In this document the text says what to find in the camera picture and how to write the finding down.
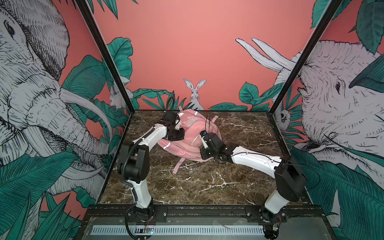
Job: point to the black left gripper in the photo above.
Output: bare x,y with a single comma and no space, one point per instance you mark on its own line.
180,135

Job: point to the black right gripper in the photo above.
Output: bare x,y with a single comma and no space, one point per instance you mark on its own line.
203,151

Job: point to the pink student backpack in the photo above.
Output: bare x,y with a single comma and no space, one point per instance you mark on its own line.
193,123

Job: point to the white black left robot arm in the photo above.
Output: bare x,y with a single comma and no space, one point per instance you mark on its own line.
134,161

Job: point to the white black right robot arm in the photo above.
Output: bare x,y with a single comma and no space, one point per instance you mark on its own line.
289,177

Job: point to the white ventilation grille strip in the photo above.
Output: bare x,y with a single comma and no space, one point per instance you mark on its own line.
171,230

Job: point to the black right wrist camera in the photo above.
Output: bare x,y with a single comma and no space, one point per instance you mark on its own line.
212,141

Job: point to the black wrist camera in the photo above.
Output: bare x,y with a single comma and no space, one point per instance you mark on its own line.
212,141
171,118

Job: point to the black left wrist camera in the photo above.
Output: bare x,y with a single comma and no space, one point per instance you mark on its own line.
171,118

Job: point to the black front mounting rail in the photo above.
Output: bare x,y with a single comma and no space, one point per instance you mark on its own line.
159,213

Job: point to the black left corner frame post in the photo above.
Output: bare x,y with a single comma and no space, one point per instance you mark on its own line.
98,38

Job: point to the black corner frame post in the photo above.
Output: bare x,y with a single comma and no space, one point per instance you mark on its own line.
324,21
98,38

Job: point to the black right corner frame post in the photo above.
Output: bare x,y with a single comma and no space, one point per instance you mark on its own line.
324,21

